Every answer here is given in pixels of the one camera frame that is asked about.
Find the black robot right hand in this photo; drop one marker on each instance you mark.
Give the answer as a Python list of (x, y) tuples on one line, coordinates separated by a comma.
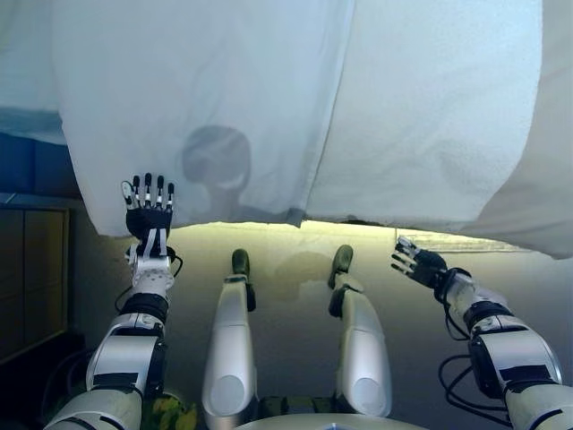
[(425, 266)]

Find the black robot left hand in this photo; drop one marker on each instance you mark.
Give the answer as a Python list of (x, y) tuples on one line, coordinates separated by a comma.
[(150, 219)]

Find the white duvet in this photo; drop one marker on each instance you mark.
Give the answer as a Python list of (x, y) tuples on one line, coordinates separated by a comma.
[(201, 89)]

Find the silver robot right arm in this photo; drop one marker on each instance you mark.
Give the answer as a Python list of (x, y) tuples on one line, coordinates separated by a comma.
[(515, 354)]

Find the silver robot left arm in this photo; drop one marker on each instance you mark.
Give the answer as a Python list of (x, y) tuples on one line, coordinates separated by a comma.
[(130, 349)]

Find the grey patterned rug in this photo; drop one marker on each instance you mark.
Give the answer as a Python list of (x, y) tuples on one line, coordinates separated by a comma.
[(470, 245)]

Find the silver robot right leg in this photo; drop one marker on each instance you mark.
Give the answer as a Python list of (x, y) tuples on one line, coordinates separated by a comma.
[(362, 349)]

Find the silver robot leg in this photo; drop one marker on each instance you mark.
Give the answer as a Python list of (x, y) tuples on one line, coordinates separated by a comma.
[(228, 349), (362, 349)]

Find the wooden nightstand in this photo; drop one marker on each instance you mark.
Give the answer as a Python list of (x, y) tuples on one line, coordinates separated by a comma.
[(31, 277)]

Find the silver robot left leg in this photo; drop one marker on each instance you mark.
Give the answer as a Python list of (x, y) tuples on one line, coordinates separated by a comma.
[(228, 349)]

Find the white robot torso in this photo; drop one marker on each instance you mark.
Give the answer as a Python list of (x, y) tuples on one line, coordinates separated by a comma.
[(336, 423)]

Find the green leafy plant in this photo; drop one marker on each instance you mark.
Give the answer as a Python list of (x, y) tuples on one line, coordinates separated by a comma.
[(172, 410)]

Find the mattress with white sheet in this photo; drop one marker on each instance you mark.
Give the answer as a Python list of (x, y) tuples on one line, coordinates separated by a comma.
[(27, 54)]

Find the dark upholstered bed frame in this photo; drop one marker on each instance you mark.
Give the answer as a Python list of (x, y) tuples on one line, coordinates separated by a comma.
[(40, 170)]

